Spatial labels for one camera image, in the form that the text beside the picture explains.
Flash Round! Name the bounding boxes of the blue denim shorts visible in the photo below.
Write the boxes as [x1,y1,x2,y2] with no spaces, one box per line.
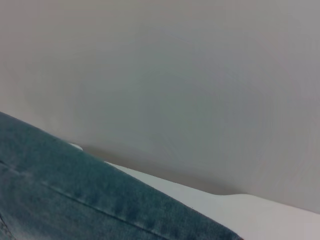
[0,111,243,240]

